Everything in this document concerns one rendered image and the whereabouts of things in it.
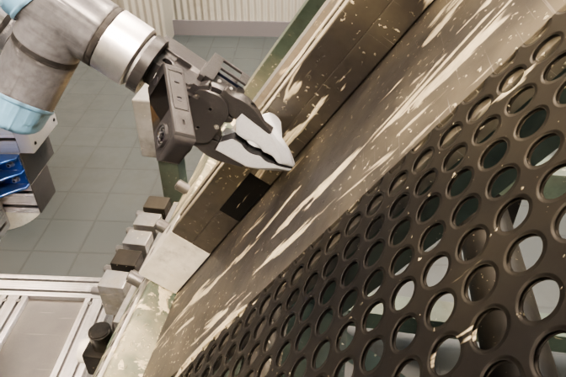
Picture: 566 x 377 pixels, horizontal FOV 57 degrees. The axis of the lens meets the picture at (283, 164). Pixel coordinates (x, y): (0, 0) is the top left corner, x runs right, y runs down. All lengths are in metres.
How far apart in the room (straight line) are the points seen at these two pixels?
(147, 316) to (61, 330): 0.97
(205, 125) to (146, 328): 0.39
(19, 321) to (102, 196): 0.91
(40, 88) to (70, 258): 1.76
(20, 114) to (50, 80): 0.05
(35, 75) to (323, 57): 0.32
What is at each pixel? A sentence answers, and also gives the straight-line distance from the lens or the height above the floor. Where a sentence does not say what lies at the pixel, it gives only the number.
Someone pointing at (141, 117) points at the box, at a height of 0.88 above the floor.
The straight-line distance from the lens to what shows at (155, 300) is 0.90.
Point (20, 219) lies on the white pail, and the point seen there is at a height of 0.04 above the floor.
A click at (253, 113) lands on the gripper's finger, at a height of 1.28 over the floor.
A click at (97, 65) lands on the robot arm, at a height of 1.33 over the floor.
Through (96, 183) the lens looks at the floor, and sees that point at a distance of 2.74.
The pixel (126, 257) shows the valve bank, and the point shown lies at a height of 0.76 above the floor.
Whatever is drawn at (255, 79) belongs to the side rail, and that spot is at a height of 0.98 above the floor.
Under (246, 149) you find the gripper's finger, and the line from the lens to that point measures 0.61.
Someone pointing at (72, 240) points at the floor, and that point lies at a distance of 2.45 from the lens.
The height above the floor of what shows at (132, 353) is 0.89.
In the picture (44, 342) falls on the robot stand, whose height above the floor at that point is 0.21.
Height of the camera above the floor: 1.57
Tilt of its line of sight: 35 degrees down
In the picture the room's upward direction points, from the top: straight up
